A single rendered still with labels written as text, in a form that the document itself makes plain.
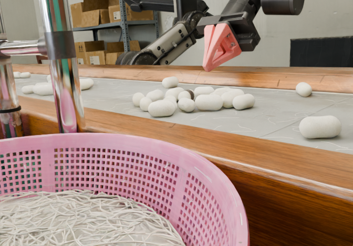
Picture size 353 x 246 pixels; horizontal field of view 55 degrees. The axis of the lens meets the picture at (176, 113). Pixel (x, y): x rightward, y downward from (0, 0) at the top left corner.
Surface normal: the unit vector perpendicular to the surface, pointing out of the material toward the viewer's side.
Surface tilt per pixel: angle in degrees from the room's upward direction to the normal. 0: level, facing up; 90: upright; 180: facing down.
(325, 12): 91
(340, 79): 45
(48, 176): 72
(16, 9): 90
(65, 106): 90
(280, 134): 0
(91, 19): 77
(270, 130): 0
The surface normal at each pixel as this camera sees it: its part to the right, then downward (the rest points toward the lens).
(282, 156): -0.07, -0.97
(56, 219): -0.22, -0.80
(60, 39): 0.32, 0.19
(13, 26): 0.72, 0.11
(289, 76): -0.54, -0.54
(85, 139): -0.23, -0.03
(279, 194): -0.69, 0.22
